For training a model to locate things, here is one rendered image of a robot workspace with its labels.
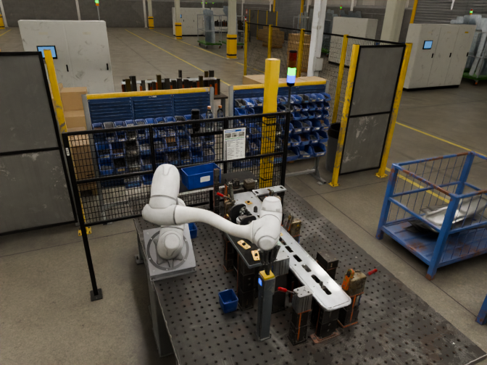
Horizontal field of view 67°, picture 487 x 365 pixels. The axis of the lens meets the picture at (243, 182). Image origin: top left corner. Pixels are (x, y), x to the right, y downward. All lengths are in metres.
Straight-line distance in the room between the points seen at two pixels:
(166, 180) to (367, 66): 3.91
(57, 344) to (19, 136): 1.98
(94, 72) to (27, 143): 4.89
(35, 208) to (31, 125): 0.93
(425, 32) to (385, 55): 7.70
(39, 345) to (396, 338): 2.59
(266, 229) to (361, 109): 4.06
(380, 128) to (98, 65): 5.98
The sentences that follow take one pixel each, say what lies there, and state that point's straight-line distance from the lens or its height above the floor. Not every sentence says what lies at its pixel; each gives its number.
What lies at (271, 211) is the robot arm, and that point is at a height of 1.57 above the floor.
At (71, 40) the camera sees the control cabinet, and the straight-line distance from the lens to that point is 8.78.
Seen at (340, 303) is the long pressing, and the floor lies 1.00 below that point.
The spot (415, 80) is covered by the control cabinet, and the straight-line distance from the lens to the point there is 13.36.
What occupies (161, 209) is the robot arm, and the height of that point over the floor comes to 1.50.
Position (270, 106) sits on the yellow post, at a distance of 3.35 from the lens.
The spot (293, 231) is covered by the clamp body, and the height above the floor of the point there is 0.97.
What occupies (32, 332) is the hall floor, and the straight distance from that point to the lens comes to 3.60.
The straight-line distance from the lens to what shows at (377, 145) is 5.94.
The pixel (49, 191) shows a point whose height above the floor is 0.57.
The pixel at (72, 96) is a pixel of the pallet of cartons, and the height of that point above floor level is 0.97.
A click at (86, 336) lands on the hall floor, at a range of 3.41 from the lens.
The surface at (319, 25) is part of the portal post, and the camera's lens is 7.16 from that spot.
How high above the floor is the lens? 2.43
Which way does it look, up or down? 26 degrees down
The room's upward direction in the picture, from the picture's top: 2 degrees clockwise
